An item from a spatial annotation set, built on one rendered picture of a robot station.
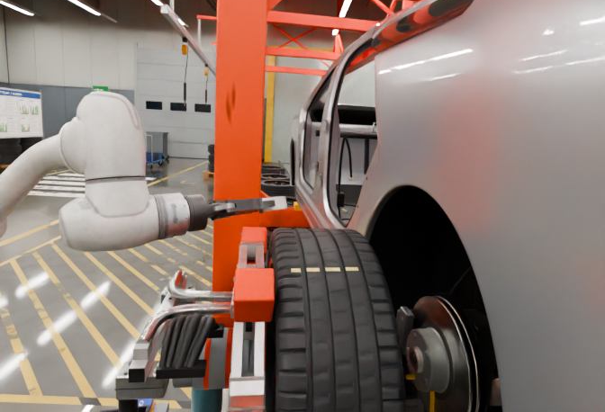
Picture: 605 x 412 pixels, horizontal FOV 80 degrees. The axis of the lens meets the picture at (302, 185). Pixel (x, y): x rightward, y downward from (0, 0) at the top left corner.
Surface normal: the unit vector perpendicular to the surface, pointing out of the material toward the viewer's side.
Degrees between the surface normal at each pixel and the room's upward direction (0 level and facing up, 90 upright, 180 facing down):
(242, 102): 90
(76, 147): 84
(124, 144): 76
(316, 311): 42
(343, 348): 54
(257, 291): 35
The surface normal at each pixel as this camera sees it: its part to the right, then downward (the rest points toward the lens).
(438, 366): 0.14, -0.18
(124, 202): 0.56, -0.14
